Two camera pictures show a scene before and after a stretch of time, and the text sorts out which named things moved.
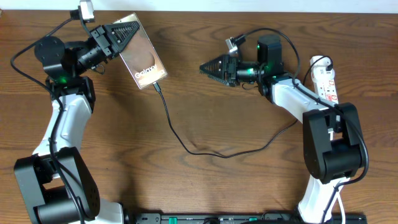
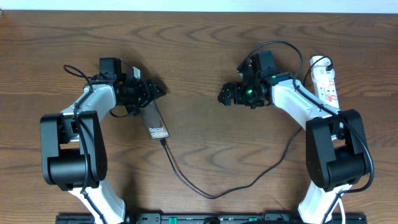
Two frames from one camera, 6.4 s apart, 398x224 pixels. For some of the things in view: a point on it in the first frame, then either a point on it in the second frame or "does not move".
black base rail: (242, 218) does not move
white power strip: (323, 76) does not move
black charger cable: (158, 90) to (273, 163)
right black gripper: (228, 65) to (238, 99)
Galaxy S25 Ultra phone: (141, 57) to (155, 123)
